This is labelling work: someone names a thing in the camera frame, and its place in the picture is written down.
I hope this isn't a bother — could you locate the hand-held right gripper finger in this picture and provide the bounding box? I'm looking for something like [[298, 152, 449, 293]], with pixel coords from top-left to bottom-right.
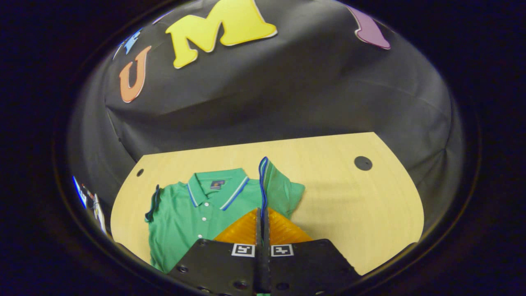
[[166, 207, 264, 296], [263, 207, 362, 296]]

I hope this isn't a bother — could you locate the black backdrop cloth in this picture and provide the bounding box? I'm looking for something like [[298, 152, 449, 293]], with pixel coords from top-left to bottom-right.
[[66, 0, 467, 231]]

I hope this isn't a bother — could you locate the green T-shirt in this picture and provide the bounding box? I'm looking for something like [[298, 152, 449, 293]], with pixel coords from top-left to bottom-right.
[[144, 156, 305, 274]]

